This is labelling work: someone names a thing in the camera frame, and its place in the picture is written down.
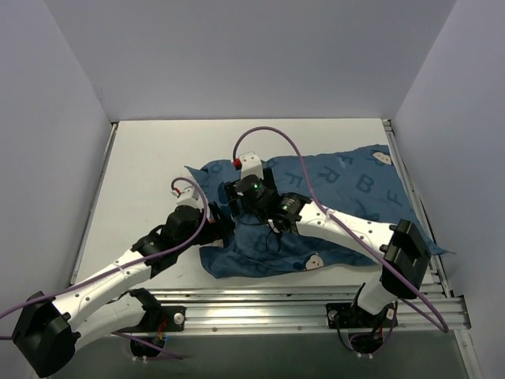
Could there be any blue cartoon print pillowcase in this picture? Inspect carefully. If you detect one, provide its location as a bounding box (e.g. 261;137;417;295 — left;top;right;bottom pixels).
185;144;455;280

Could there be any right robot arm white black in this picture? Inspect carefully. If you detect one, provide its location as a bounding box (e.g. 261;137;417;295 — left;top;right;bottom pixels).
224;170;432;326

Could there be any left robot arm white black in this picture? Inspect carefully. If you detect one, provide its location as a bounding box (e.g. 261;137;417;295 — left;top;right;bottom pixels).
11;203;234;378

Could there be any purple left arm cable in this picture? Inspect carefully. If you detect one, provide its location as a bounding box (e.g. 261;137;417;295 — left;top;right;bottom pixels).
0;177;208;360

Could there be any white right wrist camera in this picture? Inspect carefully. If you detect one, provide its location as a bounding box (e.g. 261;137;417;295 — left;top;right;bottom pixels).
232;152;264;180

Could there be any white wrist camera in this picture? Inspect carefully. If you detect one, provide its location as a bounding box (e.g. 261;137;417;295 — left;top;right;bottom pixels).
232;152;264;180
171;186;202;208

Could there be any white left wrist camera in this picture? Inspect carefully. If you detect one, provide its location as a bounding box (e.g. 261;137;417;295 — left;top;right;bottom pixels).
171;186;202;208

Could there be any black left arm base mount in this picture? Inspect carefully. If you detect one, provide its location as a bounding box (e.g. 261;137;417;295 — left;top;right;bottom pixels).
155;306;186;333

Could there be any aluminium front rail frame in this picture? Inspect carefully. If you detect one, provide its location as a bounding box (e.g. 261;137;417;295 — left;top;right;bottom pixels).
150;285;471;336

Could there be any aluminium left side rail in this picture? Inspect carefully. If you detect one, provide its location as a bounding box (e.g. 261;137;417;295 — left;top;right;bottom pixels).
69;122;119;285

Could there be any aluminium rail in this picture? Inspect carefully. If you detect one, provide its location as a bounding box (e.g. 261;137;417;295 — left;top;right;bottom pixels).
69;122;119;285
381;119;454;298

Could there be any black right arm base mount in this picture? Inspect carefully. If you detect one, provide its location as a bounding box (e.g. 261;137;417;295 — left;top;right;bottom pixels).
326;302;398;330

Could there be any aluminium right side rail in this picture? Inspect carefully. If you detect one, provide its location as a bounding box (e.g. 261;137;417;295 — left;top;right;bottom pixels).
381;119;454;298

